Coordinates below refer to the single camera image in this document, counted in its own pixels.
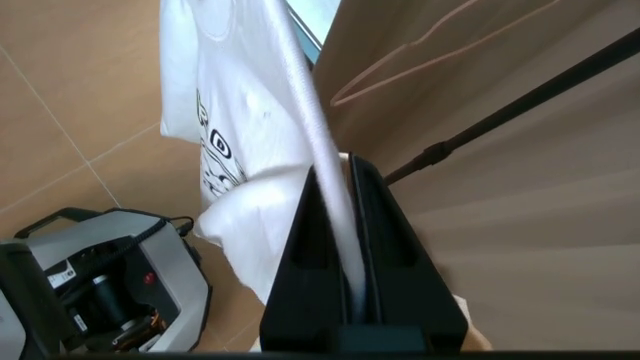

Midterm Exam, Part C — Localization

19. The pink clothes hanger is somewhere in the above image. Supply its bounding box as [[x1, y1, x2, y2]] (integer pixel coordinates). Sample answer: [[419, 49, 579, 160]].
[[329, 0, 566, 108]]

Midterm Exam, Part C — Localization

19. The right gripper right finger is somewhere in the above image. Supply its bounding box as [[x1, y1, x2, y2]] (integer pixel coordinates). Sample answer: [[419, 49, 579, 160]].
[[348, 153, 469, 354]]

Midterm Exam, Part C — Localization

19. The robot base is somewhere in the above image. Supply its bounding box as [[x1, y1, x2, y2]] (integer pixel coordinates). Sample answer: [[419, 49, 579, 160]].
[[0, 207, 214, 354]]

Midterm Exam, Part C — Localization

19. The black cable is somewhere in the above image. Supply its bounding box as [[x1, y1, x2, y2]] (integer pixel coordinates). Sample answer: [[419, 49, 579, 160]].
[[117, 214, 196, 251]]

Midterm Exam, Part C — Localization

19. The black clothes rack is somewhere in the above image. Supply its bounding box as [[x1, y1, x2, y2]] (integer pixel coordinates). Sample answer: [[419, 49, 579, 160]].
[[383, 27, 640, 186]]

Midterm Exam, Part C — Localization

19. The white printed t-shirt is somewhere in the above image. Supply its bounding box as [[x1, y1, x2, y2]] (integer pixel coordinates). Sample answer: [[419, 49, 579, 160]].
[[159, 0, 369, 321]]

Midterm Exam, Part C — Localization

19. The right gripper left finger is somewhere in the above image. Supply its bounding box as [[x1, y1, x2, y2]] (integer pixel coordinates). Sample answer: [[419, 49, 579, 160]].
[[259, 167, 354, 354]]

